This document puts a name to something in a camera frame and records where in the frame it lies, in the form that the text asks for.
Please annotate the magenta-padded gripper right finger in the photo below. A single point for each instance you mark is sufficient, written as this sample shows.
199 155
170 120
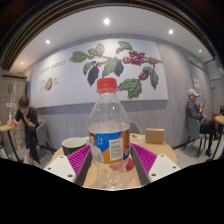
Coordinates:
146 158

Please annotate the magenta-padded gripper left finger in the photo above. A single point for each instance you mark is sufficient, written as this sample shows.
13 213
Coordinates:
78 160

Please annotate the clear red-capped water bottle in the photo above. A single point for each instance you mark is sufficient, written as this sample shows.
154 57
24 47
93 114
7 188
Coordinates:
108 140

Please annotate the black mug white inside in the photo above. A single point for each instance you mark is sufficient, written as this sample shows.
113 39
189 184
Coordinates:
71 146

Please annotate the white paper sheet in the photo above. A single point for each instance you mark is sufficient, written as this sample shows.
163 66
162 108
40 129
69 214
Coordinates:
87 140

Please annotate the small brown cardboard box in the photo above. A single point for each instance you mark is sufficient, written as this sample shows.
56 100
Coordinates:
154 136

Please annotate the person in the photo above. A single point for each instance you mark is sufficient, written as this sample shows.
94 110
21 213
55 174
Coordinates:
28 123
196 113

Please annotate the small round wooden table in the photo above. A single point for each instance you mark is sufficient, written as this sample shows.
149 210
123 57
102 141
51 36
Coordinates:
220 120
6 127

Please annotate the small clear drink bottle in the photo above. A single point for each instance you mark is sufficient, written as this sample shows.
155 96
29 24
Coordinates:
10 119

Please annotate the green exit sign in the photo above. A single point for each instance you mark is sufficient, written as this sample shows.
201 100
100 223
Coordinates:
196 59

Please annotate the round ceiling lights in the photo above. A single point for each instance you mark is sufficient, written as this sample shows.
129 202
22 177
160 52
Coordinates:
106 21

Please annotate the coffee plant wall mural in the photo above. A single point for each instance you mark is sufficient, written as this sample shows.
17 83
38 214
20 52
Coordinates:
66 80

